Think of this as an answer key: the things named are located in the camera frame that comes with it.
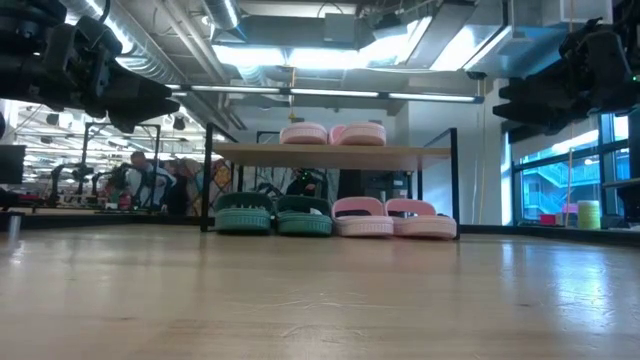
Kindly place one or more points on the person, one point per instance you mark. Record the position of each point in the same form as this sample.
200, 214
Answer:
177, 195
147, 182

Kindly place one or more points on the salmon pink slide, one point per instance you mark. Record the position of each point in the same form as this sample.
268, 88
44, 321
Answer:
362, 226
425, 227

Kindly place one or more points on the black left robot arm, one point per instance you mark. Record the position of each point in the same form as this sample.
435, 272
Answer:
20, 60

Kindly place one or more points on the black background cabinet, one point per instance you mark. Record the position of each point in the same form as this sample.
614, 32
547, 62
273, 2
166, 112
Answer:
375, 185

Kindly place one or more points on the red box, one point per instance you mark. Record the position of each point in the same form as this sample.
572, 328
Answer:
548, 220

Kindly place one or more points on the black background monitor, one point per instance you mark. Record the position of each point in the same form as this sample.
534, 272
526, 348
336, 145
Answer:
12, 165

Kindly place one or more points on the rectangular silver ventilation duct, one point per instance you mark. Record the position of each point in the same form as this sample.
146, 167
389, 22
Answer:
525, 55

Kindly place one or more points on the black aluminium table frame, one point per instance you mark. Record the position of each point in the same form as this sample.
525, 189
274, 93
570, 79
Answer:
100, 220

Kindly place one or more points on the ceiling security camera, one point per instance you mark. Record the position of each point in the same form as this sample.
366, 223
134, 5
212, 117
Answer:
476, 75

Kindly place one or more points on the pink box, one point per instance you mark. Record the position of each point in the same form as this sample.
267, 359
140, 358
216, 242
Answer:
574, 208

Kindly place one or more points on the yellow-green spool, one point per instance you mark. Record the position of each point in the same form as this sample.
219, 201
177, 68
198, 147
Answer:
589, 215

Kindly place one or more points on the long ceiling light strip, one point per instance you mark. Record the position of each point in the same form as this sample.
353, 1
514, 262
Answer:
435, 97

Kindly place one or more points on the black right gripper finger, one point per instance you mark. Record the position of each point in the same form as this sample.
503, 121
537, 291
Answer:
530, 117
540, 89

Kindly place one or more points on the black background robot arm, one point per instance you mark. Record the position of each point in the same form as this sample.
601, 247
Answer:
82, 172
56, 182

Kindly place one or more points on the green slide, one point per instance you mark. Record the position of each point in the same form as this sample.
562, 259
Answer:
242, 222
304, 225

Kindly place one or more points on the light pink slide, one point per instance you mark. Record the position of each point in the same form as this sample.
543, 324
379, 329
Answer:
302, 135
362, 135

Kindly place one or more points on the black background equipment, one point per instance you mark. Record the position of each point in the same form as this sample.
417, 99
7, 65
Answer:
305, 186

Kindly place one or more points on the wooden shelf with black frame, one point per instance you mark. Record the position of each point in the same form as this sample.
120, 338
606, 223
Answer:
325, 156

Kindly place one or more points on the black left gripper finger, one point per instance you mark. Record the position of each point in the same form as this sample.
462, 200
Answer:
145, 112
142, 90

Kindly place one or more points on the round silver ceiling pipe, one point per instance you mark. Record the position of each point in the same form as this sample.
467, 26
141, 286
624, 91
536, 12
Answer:
222, 12

